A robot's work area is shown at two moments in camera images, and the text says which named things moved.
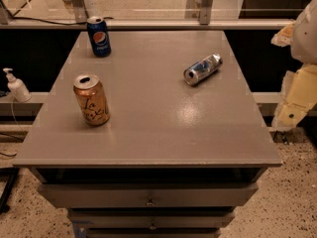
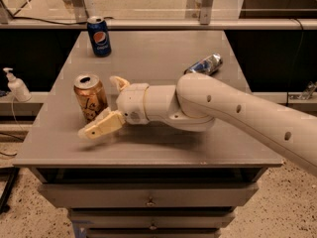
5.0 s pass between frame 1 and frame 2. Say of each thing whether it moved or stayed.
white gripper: moved
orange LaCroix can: stayed
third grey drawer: stayed
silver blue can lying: stayed
